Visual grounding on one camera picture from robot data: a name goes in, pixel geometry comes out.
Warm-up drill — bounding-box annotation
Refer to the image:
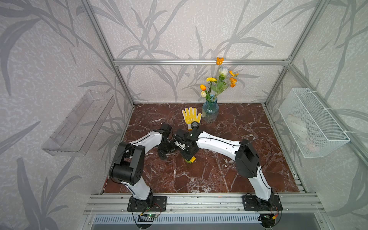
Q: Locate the blue glass vase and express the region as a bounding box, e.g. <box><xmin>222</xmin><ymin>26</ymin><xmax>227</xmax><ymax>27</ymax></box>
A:
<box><xmin>202</xmin><ymin>98</ymin><xmax>219</xmax><ymax>123</ymax></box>

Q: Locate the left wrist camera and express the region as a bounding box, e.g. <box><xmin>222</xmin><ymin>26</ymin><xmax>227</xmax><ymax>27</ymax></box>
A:
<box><xmin>160</xmin><ymin>123</ymin><xmax>172</xmax><ymax>139</ymax></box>

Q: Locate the clear acrylic wall shelf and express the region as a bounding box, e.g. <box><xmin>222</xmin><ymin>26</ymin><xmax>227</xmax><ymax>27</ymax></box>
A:
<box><xmin>41</xmin><ymin>90</ymin><xmax>116</xmax><ymax>157</ymax></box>

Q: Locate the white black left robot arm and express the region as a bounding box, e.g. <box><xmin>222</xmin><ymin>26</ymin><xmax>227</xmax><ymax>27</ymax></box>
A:
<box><xmin>109</xmin><ymin>129</ymin><xmax>172</xmax><ymax>201</ymax></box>

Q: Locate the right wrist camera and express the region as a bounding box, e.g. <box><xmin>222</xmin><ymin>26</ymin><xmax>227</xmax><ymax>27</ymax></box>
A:
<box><xmin>174</xmin><ymin>129</ymin><xmax>193</xmax><ymax>146</ymax></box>

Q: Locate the left controller circuit board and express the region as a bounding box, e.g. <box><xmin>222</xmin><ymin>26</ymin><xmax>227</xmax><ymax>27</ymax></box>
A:
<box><xmin>140</xmin><ymin>213</ymin><xmax>161</xmax><ymax>219</ymax></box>

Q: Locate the yellow white work glove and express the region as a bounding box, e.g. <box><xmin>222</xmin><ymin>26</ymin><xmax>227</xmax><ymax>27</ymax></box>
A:
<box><xmin>182</xmin><ymin>107</ymin><xmax>202</xmax><ymax>131</ymax></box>

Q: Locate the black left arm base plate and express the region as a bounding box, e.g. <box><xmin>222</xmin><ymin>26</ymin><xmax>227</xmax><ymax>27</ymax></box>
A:
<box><xmin>127</xmin><ymin>195</ymin><xmax>168</xmax><ymax>212</ymax></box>

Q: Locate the white cloth in basket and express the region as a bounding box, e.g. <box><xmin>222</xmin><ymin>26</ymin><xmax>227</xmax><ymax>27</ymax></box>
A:
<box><xmin>287</xmin><ymin>115</ymin><xmax>309</xmax><ymax>145</ymax></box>

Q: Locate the artificial flower bouquet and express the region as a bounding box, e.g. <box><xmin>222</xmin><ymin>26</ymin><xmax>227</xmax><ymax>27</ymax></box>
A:
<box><xmin>200</xmin><ymin>57</ymin><xmax>239</xmax><ymax>102</ymax></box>

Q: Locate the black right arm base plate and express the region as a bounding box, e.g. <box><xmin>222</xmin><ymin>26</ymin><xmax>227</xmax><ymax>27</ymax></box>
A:
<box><xmin>241</xmin><ymin>194</ymin><xmax>283</xmax><ymax>212</ymax></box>

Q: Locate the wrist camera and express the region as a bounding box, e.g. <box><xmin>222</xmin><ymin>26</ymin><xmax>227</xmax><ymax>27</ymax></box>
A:
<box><xmin>174</xmin><ymin>129</ymin><xmax>193</xmax><ymax>146</ymax></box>
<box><xmin>160</xmin><ymin>123</ymin><xmax>172</xmax><ymax>139</ymax></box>

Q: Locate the white wire mesh basket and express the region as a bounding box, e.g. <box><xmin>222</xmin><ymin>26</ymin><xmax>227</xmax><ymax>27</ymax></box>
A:
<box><xmin>278</xmin><ymin>88</ymin><xmax>351</xmax><ymax>158</ymax></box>

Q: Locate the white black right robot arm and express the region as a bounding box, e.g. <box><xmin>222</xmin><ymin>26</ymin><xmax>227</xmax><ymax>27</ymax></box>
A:
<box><xmin>174</xmin><ymin>129</ymin><xmax>273</xmax><ymax>201</ymax></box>

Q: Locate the right controller circuit board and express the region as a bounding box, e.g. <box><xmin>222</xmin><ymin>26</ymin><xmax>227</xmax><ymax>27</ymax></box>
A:
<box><xmin>259</xmin><ymin>213</ymin><xmax>278</xmax><ymax>222</ymax></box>

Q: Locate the controller circuit board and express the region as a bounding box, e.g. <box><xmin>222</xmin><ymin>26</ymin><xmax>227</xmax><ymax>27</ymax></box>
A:
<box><xmin>140</xmin><ymin>213</ymin><xmax>161</xmax><ymax>219</ymax></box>
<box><xmin>259</xmin><ymin>213</ymin><xmax>278</xmax><ymax>222</ymax></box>

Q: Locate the aluminium front rail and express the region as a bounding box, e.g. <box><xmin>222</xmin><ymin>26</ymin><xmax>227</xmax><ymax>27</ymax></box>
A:
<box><xmin>83</xmin><ymin>193</ymin><xmax>325</xmax><ymax>215</ymax></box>

